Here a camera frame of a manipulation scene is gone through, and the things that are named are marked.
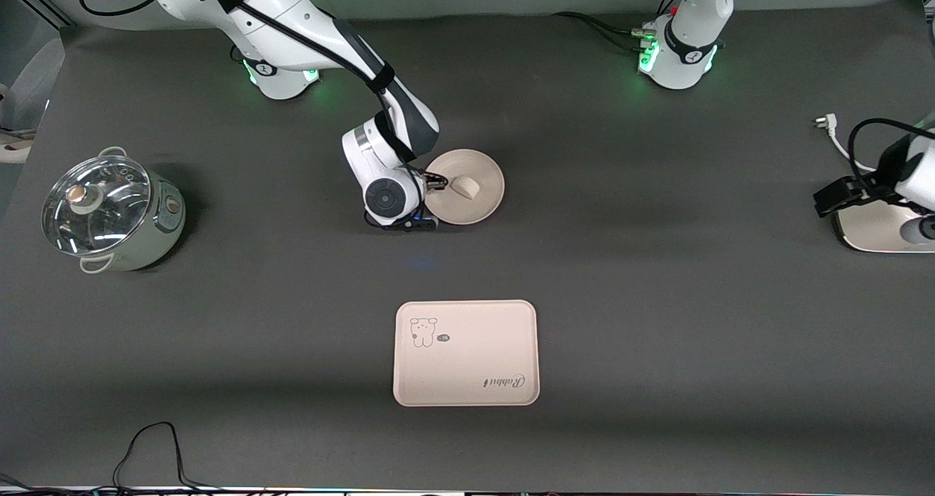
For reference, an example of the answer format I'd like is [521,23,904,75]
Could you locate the round cream plate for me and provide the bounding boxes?
[424,149,505,226]

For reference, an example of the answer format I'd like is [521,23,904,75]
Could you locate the cream rectangular rabbit tray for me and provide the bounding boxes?
[393,299,541,408]

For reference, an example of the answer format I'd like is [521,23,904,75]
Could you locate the white toaster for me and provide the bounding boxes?
[833,201,935,254]

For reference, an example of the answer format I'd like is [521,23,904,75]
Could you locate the pale green electric pot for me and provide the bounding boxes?
[42,146,187,274]

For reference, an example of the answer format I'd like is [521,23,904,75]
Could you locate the glass pot lid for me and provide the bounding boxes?
[42,154,153,256]

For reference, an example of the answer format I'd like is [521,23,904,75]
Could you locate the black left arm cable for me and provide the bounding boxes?
[846,118,923,187]

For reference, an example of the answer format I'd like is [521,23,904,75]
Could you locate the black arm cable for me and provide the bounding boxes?
[78,0,399,162]
[846,118,923,187]

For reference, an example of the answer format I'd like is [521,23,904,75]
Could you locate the white power cord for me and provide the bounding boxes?
[812,113,879,176]

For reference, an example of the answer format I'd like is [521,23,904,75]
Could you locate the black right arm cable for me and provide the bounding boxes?
[78,0,399,162]

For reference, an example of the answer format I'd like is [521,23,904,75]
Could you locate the black left base cables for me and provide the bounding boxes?
[551,0,684,53]

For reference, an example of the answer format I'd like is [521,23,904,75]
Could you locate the thin black table cable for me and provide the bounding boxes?
[0,421,242,494]

